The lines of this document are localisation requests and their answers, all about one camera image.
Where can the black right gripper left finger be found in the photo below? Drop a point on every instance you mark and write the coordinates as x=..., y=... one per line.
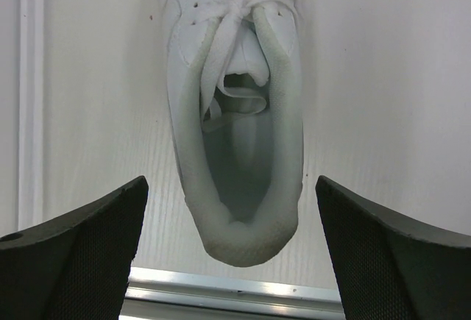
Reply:
x=74, y=266

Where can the aluminium mounting rail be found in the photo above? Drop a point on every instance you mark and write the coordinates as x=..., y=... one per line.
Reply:
x=233, y=295

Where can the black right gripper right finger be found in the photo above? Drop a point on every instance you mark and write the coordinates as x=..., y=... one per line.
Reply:
x=391, y=266

